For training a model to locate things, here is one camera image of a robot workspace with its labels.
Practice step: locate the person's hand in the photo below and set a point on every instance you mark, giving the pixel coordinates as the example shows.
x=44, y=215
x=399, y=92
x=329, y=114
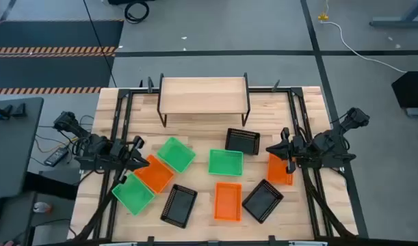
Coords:
x=9, y=243

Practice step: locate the black metal table frame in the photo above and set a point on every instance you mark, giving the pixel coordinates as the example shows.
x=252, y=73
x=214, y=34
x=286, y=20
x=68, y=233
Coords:
x=267, y=90

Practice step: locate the wooden shelf black metal legs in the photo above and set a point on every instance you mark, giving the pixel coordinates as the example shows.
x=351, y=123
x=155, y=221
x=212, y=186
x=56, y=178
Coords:
x=202, y=95

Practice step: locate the white edge bracket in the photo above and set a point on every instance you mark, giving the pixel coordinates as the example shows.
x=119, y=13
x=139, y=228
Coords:
x=308, y=243
x=118, y=244

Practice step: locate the black hazard-striped floor mat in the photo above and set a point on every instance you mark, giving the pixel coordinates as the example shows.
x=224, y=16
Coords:
x=41, y=71

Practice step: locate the grey box base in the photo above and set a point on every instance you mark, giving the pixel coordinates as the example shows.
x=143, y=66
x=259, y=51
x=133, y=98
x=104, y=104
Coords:
x=417, y=112

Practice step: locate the black frame bracket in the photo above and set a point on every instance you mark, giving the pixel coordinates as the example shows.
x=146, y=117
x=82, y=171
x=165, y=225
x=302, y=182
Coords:
x=150, y=239
x=272, y=239

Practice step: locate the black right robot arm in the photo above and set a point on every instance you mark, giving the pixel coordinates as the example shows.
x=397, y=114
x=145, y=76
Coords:
x=328, y=143

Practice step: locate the black power adapter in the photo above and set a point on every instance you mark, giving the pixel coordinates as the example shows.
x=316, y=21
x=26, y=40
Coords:
x=56, y=157

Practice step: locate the black plastic basket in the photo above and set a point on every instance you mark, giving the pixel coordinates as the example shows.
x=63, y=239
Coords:
x=179, y=205
x=243, y=141
x=262, y=201

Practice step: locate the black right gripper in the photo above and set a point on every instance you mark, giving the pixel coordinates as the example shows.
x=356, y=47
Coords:
x=296, y=148

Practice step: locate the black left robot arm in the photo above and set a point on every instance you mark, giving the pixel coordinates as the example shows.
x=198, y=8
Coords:
x=92, y=143

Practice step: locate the green plastic basket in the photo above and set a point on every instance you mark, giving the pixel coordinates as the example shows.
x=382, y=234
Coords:
x=225, y=162
x=133, y=194
x=176, y=154

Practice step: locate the black box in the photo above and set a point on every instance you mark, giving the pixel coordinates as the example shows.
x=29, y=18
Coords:
x=412, y=90

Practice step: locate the grey metal beam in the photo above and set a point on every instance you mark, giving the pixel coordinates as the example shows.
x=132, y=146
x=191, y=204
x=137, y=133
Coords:
x=400, y=23

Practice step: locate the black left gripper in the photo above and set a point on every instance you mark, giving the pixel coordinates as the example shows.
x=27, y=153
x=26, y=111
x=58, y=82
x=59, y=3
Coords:
x=123, y=153

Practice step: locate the black desk stand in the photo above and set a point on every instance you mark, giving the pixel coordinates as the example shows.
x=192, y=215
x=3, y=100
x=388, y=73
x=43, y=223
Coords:
x=18, y=110

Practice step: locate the orange plastic basket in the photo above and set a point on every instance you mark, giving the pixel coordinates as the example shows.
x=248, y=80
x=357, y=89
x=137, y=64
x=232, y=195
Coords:
x=280, y=174
x=228, y=201
x=155, y=175

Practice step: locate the dark grey desk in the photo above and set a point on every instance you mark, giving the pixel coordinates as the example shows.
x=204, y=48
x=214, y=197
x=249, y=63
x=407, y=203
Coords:
x=13, y=153

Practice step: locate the white orange computer mouse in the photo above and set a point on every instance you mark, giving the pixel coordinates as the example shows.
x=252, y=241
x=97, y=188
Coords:
x=41, y=207

